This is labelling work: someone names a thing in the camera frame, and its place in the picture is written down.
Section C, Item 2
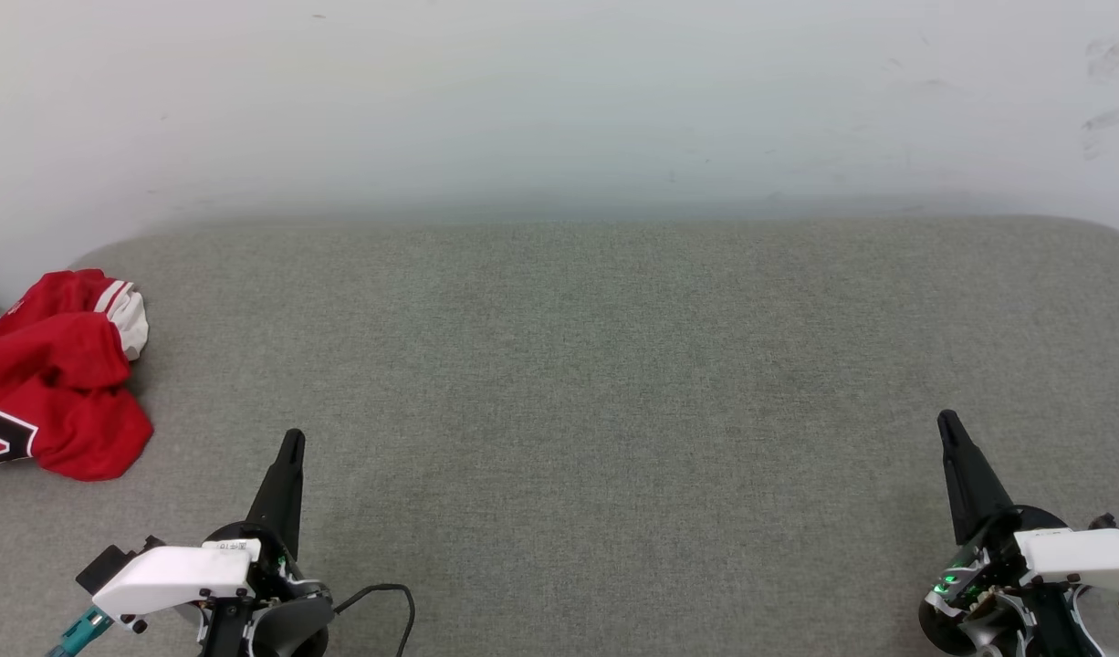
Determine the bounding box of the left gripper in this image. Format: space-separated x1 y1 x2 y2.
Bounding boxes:
197 428 335 657

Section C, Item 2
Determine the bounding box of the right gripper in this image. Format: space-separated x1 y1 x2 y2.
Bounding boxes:
918 409 1108 657

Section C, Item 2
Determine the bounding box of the red and white jersey shirt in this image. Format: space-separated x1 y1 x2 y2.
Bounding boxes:
0 268 155 483

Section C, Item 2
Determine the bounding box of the grey fabric sofa seat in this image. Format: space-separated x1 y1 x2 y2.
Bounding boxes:
0 214 1119 657

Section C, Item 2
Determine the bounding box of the teal left camera plug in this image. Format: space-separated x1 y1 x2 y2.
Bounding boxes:
46 606 114 657

